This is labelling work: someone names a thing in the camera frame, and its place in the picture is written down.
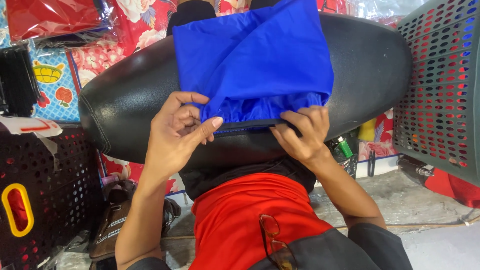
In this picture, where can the person's red shirt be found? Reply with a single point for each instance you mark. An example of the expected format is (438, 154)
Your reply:
(240, 225)

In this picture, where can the green lighter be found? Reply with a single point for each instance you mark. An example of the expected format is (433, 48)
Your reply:
(345, 147)

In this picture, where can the person's right hand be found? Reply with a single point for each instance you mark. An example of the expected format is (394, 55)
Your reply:
(309, 137)

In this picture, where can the blue fruit print mat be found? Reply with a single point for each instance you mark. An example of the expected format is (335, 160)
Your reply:
(56, 86)

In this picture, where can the bundle of black strips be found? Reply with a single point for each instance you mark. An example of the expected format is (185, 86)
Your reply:
(17, 80)

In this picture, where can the black scissors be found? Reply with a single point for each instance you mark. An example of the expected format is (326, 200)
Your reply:
(371, 163)

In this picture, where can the black leather motorcycle seat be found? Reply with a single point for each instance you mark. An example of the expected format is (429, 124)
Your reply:
(131, 97)

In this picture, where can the metal tool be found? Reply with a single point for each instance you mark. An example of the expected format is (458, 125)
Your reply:
(416, 167)

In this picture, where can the brown sandal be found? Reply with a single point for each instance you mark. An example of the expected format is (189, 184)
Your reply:
(110, 225)

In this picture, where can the brown framed eyeglasses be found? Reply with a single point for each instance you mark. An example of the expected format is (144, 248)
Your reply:
(275, 243)

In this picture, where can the blue fabric cover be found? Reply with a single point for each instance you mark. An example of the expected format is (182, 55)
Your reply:
(255, 63)

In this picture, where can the grey perforated plastic basket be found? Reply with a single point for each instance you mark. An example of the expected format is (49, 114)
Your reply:
(438, 93)

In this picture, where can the white paper label red marks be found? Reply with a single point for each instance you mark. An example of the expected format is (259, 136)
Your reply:
(30, 125)

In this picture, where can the red cloth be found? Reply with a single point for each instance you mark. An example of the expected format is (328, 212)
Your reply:
(457, 189)

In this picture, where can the clear plastic wrapped packets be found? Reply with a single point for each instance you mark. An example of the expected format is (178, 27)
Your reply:
(375, 7)

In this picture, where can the red packet in clear plastic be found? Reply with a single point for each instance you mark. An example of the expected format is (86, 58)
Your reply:
(52, 17)

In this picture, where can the person's left hand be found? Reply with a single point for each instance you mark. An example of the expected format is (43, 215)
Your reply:
(168, 135)

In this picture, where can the crumpled clear plastic bag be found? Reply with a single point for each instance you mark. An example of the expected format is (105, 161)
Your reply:
(347, 165)

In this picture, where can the person's black trousers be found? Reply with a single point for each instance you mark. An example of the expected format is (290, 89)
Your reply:
(243, 176)

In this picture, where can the red floral mat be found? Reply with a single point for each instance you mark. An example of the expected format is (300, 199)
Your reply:
(138, 26)

